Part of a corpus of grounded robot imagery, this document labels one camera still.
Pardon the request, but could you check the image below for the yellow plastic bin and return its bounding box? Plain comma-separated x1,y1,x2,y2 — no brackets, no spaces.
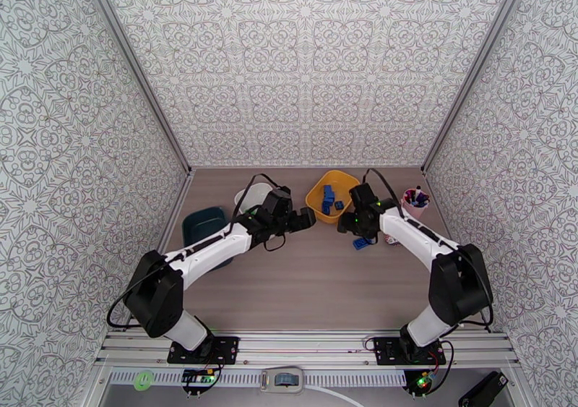
305,169,361,225

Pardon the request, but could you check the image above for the white plastic bin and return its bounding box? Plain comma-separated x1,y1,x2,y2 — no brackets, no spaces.
233,182,275,218

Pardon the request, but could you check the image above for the pink pen cup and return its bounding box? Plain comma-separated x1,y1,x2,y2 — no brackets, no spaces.
400,187,431,221

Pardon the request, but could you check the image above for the dark teal plastic bin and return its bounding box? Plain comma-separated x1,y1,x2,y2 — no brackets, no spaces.
181,206,234,270

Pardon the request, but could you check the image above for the circuit board with yellow connector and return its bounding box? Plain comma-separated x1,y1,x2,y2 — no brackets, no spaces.
181,369,216,387

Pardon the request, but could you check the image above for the circuit board with green light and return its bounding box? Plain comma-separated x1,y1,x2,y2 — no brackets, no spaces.
412,371,438,394

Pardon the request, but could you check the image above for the green tape roll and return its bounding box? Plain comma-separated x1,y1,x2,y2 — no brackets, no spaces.
134,369,156,391

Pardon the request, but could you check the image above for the black box device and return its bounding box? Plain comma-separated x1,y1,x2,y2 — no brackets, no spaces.
457,370,509,407

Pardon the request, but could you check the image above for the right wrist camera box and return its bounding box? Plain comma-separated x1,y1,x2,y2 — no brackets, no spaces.
349,182,375,208

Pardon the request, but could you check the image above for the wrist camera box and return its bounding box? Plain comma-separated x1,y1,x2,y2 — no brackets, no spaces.
349,182,375,208
262,187,293,216

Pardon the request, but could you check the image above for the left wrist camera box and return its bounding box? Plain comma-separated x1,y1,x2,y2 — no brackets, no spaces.
262,187,293,216

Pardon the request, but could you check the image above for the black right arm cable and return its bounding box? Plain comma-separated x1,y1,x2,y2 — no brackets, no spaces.
361,168,406,220

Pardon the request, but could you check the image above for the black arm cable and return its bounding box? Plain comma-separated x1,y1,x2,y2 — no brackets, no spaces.
229,173,282,236
361,168,406,220

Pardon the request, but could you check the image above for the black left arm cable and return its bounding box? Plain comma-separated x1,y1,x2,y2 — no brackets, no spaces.
229,173,282,236

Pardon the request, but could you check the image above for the aluminium side floor rail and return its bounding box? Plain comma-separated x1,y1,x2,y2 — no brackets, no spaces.
108,168,196,330

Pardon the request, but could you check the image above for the aluminium front rail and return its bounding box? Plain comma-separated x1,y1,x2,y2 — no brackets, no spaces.
97,327,519,369

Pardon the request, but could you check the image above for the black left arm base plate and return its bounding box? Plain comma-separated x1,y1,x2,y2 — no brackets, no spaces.
167,335,240,366

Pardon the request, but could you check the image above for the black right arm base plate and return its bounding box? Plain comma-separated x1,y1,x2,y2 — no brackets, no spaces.
373,336,447,367

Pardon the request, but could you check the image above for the white slotted cable duct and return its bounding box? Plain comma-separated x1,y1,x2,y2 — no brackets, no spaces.
108,370,408,387

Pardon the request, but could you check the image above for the aluminium corner post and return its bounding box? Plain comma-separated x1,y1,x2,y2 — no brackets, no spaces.
420,0,528,173
80,0,194,173

